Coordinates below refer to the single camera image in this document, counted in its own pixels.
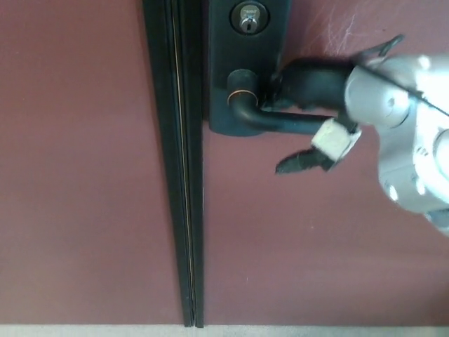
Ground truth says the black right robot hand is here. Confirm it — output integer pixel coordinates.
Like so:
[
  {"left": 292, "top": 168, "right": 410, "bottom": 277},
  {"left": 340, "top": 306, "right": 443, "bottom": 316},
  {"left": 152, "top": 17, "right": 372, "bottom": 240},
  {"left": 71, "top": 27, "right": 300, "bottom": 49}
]
[{"left": 262, "top": 57, "right": 363, "bottom": 176}]

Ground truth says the black lever door handle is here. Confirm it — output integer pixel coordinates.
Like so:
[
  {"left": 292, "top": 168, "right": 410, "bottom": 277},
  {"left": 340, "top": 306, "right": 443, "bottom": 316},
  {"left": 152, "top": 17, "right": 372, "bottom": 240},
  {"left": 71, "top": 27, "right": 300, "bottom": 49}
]
[{"left": 225, "top": 69, "right": 351, "bottom": 136}]

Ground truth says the black door edge strip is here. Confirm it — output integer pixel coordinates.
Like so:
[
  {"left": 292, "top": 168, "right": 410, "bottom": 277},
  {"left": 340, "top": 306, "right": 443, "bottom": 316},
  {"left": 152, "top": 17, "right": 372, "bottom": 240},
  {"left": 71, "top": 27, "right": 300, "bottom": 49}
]
[
  {"left": 170, "top": 0, "right": 208, "bottom": 329},
  {"left": 141, "top": 0, "right": 194, "bottom": 328}
]

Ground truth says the maroon door leaf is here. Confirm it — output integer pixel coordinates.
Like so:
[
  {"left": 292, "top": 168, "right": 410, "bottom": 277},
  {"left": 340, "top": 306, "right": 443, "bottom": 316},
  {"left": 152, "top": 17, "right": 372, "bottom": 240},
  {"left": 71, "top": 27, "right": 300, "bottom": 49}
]
[
  {"left": 201, "top": 0, "right": 449, "bottom": 330},
  {"left": 0, "top": 0, "right": 187, "bottom": 328}
]

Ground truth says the silver lock cylinder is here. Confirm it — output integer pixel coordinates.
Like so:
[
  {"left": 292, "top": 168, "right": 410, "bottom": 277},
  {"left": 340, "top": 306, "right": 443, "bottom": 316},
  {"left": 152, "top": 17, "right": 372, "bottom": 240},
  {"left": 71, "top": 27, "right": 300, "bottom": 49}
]
[{"left": 229, "top": 1, "right": 272, "bottom": 37}]

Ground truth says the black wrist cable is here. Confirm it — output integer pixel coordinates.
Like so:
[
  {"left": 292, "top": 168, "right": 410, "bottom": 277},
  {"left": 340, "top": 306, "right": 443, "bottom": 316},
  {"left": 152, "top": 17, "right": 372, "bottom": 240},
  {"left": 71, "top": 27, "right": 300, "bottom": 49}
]
[{"left": 353, "top": 34, "right": 449, "bottom": 117}]

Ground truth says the dark handle backplate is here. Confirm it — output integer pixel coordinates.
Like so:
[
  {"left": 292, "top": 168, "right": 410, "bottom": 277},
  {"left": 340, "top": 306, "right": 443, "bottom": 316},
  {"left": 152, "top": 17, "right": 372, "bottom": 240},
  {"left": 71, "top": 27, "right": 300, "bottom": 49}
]
[{"left": 208, "top": 0, "right": 287, "bottom": 136}]

